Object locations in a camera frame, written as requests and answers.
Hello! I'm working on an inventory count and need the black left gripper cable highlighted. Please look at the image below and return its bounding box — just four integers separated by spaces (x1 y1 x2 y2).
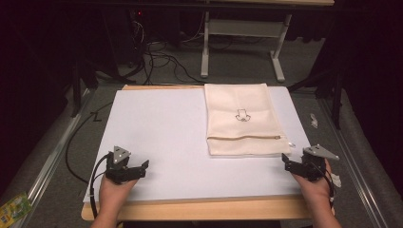
88 153 112 220

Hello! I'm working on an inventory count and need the black computer tower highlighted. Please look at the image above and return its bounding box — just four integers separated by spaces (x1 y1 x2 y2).
125 9 150 66

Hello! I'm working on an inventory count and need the cream zippered laundry bag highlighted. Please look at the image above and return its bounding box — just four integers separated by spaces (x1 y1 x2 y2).
203 83 297 157

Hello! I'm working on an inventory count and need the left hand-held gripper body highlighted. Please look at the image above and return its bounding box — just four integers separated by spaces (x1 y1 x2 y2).
106 145 142 185

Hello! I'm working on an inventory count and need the small white plug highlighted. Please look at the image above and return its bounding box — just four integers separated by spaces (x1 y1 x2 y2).
330 173 343 188

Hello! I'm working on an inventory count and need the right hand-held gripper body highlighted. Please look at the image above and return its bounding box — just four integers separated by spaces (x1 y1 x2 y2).
299 144 339 182

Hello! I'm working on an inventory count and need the metal floor rail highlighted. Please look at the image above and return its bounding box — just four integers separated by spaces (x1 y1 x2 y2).
17 87 97 224
317 97 392 228

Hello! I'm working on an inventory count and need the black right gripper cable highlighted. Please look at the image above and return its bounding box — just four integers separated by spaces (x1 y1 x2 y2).
317 169 336 203

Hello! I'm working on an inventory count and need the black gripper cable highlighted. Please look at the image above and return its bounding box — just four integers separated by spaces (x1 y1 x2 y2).
317 169 336 203
88 153 112 220

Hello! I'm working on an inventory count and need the green yellow packet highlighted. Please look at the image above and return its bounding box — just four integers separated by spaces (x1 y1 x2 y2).
0 191 33 228

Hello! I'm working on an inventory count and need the person's left hand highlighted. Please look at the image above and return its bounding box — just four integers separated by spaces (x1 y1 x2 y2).
98 174 140 217

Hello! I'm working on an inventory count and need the person's right hand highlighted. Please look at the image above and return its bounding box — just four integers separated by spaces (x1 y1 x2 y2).
292 159 335 214

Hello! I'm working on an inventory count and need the black floor cable bundle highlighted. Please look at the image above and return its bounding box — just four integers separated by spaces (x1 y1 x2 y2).
126 18 205 86

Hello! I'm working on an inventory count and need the black stand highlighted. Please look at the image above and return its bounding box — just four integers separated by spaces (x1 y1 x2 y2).
69 53 127 119
287 60 346 131

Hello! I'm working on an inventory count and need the long black floor cable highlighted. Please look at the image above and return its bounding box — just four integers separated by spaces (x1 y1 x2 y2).
65 101 114 184

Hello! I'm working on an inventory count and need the white desk frame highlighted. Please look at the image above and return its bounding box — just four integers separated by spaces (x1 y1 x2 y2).
200 0 336 84

